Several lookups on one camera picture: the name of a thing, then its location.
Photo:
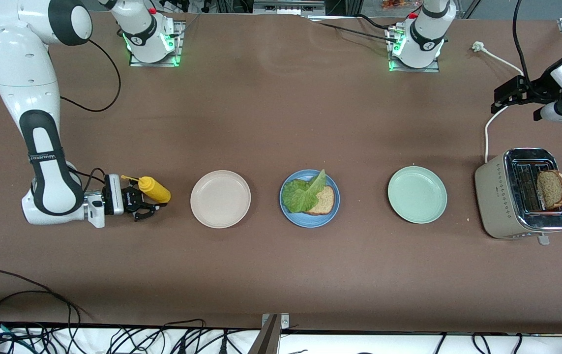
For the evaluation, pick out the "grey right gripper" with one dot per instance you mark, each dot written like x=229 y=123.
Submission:
x=130 y=200

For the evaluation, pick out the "pale green plate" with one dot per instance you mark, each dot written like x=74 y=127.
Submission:
x=417 y=194

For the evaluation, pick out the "dark metal bar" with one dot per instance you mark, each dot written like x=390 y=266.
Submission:
x=266 y=341

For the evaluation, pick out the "yellow squeeze bottle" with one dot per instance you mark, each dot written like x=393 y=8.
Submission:
x=155 y=191

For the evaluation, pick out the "orange packet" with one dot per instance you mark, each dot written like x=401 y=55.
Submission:
x=396 y=4

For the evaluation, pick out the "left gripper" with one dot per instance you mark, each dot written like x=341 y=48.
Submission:
x=531 y=92

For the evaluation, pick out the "blue plate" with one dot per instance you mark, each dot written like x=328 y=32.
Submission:
x=310 y=221

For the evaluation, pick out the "grey equipment box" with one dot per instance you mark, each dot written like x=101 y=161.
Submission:
x=288 y=7

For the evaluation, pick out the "brown bread slice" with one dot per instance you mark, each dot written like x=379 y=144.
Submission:
x=553 y=189
x=325 y=201

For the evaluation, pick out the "beige chrome-topped toaster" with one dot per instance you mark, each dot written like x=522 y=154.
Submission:
x=499 y=201

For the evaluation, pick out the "off-white plate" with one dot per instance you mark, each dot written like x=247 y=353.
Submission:
x=220 y=199

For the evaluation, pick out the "green lettuce leaf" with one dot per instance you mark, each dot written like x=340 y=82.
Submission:
x=300 y=194

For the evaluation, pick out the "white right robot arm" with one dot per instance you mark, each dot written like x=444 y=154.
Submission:
x=30 y=73

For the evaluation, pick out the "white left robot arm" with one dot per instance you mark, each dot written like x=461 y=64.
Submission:
x=423 y=37

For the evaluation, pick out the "small metal table bracket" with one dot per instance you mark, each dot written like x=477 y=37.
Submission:
x=284 y=320

